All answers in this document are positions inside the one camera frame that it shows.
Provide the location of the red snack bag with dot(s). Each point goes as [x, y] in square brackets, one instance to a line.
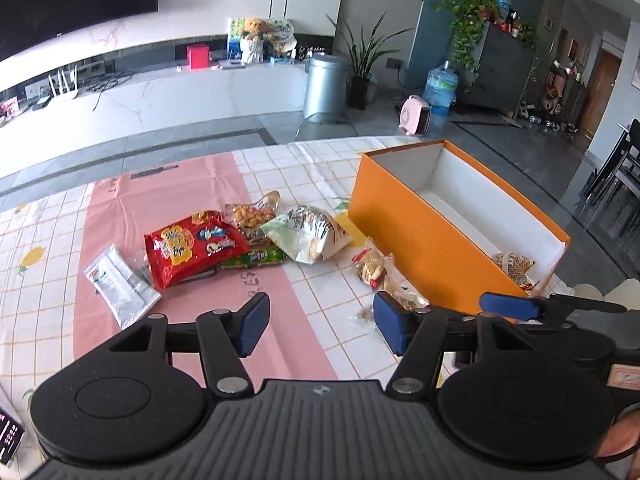
[192, 247]

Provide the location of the potted long-leaf plant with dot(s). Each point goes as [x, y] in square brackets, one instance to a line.
[361, 67]

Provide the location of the person's right hand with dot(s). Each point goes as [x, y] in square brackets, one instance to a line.
[627, 430]

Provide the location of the small red yellow snack packet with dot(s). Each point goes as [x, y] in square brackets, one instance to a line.
[372, 267]

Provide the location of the clear white candy packet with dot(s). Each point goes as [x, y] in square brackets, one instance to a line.
[141, 266]

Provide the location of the green sausage packet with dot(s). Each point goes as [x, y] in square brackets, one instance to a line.
[255, 257]

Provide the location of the teddy bear bouquet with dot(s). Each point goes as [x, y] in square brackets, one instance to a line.
[251, 40]

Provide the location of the peanut snack packet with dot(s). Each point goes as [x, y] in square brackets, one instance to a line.
[250, 217]

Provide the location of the brown patterned snack packet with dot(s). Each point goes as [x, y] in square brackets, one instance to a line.
[515, 267]

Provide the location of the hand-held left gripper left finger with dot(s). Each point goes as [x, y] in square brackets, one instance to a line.
[252, 322]

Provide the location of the white marble media console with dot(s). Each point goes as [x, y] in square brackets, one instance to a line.
[175, 95]

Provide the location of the black chairs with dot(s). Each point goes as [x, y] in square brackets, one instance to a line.
[617, 170]

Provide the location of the dark shelf with ornaments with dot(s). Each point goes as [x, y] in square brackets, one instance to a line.
[562, 95]

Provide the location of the clear snack packet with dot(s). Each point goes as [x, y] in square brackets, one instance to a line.
[412, 300]

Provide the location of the silver white packet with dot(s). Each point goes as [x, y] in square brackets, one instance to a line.
[117, 285]

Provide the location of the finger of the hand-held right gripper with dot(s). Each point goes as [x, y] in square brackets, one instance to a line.
[510, 306]

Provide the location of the striped white green snack bag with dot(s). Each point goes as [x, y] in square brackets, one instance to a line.
[305, 232]

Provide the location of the blue water jug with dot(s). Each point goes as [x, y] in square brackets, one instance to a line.
[441, 87]

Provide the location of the colourful picture board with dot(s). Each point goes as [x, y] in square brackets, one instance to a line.
[234, 35]

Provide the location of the dark cabinet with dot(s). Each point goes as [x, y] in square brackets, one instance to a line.
[505, 70]

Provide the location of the white router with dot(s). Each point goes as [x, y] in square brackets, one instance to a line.
[62, 85]

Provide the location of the small blue box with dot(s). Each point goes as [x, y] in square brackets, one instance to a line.
[281, 59]

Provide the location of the round decorative fan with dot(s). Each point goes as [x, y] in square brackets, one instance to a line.
[280, 30]

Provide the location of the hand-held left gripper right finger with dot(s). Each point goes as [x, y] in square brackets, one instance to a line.
[392, 322]

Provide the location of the pink fan heater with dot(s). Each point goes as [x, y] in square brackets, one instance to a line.
[412, 115]

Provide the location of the metal trash can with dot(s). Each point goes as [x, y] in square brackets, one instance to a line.
[325, 85]

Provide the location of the trailing green plant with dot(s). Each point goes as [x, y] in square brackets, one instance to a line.
[467, 20]

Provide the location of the red box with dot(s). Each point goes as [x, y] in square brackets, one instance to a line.
[198, 57]

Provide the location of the orange cardboard box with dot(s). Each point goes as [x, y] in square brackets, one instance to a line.
[425, 240]

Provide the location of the wooden door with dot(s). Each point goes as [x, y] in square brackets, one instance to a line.
[602, 90]

